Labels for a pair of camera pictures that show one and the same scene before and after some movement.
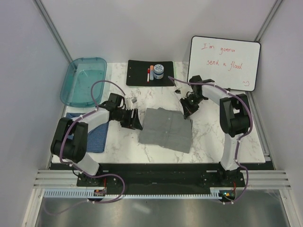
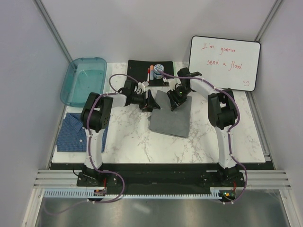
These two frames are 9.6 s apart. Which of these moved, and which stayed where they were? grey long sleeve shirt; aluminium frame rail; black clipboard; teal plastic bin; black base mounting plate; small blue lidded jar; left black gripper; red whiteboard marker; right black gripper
Moved: left black gripper; right black gripper; grey long sleeve shirt
Stayed: red whiteboard marker; black clipboard; small blue lidded jar; black base mounting plate; teal plastic bin; aluminium frame rail
